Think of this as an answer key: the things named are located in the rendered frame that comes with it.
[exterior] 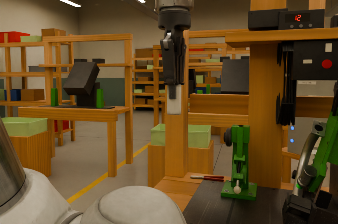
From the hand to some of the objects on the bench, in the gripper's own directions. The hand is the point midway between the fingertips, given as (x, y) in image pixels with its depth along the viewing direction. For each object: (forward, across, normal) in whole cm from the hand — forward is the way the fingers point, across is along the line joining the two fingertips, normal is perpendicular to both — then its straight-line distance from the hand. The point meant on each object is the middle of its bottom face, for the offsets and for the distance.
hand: (174, 99), depth 69 cm
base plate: (+43, -40, +49) cm, 77 cm away
